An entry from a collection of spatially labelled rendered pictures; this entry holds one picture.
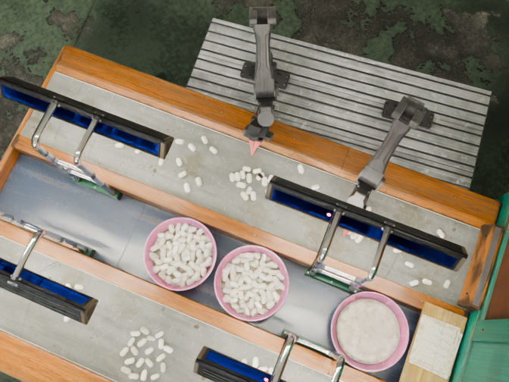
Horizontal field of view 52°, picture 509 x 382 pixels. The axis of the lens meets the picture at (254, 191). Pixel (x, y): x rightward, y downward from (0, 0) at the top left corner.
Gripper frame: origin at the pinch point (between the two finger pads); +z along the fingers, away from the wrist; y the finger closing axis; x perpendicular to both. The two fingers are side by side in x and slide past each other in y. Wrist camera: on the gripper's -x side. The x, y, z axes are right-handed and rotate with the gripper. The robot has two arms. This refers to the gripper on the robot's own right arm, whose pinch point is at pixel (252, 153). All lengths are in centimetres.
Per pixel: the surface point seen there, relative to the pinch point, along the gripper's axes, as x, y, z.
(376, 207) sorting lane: 5.5, 49.3, 5.4
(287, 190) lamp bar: -32.7, 19.3, -6.5
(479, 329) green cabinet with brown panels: -26, 91, 19
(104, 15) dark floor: 109, -126, -2
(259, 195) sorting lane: -1.9, 7.3, 14.2
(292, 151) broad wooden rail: 9.2, 13.0, -2.3
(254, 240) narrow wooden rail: -14.8, 12.4, 25.6
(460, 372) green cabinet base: -31, 91, 34
